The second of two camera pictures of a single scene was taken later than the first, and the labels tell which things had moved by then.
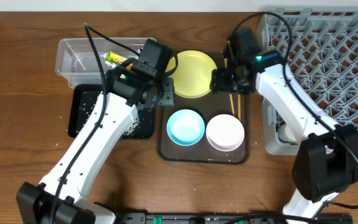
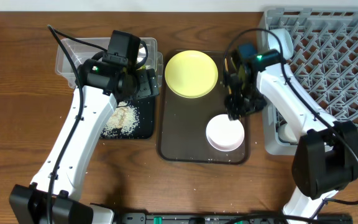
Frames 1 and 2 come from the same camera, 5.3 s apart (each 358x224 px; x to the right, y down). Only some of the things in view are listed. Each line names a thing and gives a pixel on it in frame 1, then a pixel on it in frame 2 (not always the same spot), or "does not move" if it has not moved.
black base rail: [229, 218] does not move
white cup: [284, 135] does not move
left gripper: [168, 92] to [149, 83]
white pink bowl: [225, 132] does not move
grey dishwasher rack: [333, 61] does not move
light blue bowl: [185, 127] to [273, 42]
